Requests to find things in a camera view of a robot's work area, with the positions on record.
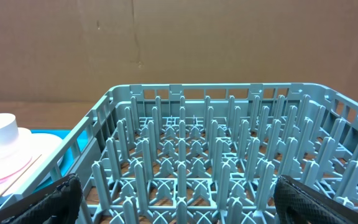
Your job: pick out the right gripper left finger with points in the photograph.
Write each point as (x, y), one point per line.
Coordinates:
(58, 203)

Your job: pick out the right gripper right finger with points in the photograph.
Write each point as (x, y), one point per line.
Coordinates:
(297, 203)

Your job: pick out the teal plastic serving tray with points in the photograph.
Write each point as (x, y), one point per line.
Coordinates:
(64, 162)

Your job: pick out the large pink plate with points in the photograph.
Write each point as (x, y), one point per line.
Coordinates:
(44, 145)

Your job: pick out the small pink plate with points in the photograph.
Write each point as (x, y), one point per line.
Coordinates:
(13, 161)

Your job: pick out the grey plastic dish rack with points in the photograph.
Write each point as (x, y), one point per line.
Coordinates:
(207, 153)

